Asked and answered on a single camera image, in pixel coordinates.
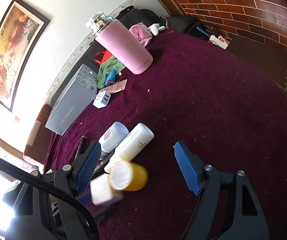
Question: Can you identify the yellow round cream jar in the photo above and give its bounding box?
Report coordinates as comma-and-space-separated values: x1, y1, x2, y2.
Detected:
108, 161, 148, 191

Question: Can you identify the black marker purple cap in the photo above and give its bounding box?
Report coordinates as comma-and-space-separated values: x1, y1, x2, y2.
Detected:
91, 150, 115, 180

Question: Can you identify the maroon armchair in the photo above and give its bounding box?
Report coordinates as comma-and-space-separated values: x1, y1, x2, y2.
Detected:
23, 104, 52, 168

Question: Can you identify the clear pack red item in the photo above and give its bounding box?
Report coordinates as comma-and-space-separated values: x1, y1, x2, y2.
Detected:
78, 173, 123, 205

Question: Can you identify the black marker yellow tip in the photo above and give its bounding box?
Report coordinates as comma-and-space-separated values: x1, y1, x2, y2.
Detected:
75, 135, 87, 158

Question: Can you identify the purple velvet bedspread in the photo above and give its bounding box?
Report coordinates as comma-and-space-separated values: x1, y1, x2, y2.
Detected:
45, 29, 287, 239

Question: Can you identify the white bottle blue cap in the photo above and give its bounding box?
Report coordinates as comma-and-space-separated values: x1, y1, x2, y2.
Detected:
98, 121, 129, 155

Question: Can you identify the tall white lotion bottle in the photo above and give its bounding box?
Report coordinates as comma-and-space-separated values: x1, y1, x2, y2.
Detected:
104, 123, 154, 173

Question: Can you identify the grey shoe box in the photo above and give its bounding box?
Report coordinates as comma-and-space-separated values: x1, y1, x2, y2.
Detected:
45, 64, 97, 135

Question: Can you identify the white usb charger plug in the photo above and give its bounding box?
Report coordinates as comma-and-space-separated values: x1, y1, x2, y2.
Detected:
93, 91, 111, 108

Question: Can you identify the small brown sachet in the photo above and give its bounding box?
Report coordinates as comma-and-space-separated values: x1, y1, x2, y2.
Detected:
98, 79, 128, 94

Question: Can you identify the white red tool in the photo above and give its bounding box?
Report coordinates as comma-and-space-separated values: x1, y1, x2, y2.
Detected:
209, 34, 230, 49

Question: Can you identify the green cloth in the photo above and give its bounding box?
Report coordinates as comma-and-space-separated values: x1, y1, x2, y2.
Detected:
97, 56, 125, 89

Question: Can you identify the framed horse painting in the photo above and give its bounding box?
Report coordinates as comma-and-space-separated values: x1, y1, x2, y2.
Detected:
0, 0, 50, 111

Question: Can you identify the pink tumbler with lid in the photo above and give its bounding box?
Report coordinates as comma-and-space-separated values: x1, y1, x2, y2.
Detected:
86, 11, 153, 75

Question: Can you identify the pink towel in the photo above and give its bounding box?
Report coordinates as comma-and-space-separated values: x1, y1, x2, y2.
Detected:
129, 22, 153, 47

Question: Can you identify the black sofa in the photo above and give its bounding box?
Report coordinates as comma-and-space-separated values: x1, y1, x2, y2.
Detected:
83, 4, 209, 66

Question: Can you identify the black braided cable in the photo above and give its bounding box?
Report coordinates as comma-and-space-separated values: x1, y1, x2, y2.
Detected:
0, 151, 101, 240

